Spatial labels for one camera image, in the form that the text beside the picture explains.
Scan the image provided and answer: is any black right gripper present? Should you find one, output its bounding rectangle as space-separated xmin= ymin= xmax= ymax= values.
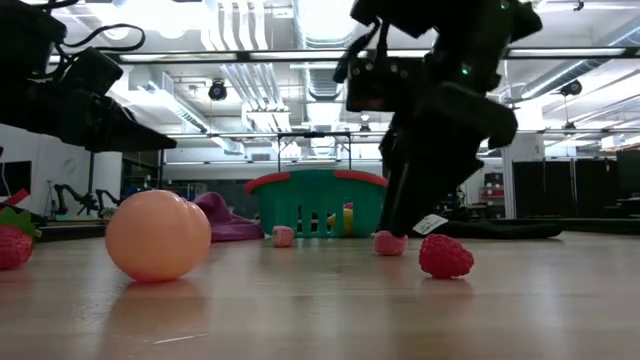
xmin=378 ymin=82 xmax=519 ymax=237

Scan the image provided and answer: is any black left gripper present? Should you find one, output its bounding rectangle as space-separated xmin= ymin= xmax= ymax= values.
xmin=0 ymin=79 xmax=178 ymax=153

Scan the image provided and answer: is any pink toy cube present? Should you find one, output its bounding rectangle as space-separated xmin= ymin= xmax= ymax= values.
xmin=272 ymin=225 xmax=295 ymax=249
xmin=373 ymin=230 xmax=409 ymax=257

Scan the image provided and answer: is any red toy raspberry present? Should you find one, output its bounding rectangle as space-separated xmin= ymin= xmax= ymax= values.
xmin=418 ymin=233 xmax=475 ymax=280

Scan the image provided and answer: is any orange toy peach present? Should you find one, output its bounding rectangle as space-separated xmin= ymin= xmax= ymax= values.
xmin=105 ymin=189 xmax=213 ymax=283

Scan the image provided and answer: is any red toy strawberry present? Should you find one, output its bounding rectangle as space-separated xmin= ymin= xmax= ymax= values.
xmin=0 ymin=207 xmax=42 ymax=272

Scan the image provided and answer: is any black shelving rack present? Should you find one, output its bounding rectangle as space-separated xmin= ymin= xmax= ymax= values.
xmin=119 ymin=149 xmax=167 ymax=209

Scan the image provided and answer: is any green basket with orange rim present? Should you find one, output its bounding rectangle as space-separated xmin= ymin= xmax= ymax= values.
xmin=244 ymin=168 xmax=390 ymax=239

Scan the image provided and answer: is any red strip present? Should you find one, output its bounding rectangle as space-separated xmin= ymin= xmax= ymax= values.
xmin=0 ymin=188 xmax=31 ymax=209

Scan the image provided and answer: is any black partition panel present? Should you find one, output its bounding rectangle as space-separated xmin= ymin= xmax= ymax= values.
xmin=512 ymin=160 xmax=574 ymax=217
xmin=615 ymin=150 xmax=640 ymax=201
xmin=574 ymin=159 xmax=617 ymax=217

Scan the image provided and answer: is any pink cloth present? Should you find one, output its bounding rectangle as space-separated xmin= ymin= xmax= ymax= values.
xmin=193 ymin=192 xmax=266 ymax=244

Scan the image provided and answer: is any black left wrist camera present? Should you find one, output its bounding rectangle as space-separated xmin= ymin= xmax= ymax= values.
xmin=59 ymin=47 xmax=125 ymax=99

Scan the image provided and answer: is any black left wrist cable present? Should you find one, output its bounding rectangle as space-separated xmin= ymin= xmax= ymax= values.
xmin=49 ymin=23 xmax=147 ymax=55

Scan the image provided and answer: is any black metal frame stand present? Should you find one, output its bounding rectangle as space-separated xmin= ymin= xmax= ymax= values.
xmin=276 ymin=131 xmax=353 ymax=172

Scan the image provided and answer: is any black ceiling camera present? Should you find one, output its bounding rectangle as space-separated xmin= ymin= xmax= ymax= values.
xmin=558 ymin=78 xmax=584 ymax=98
xmin=208 ymin=79 xmax=229 ymax=102

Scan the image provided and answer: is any black wall screen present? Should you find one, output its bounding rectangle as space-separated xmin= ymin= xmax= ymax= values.
xmin=0 ymin=160 xmax=33 ymax=197

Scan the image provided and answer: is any black overhead frame bar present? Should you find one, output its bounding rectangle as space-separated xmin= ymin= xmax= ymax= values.
xmin=107 ymin=47 xmax=640 ymax=64

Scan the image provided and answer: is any silver ventilation duct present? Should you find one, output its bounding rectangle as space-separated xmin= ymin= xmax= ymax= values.
xmin=293 ymin=0 xmax=362 ymax=126

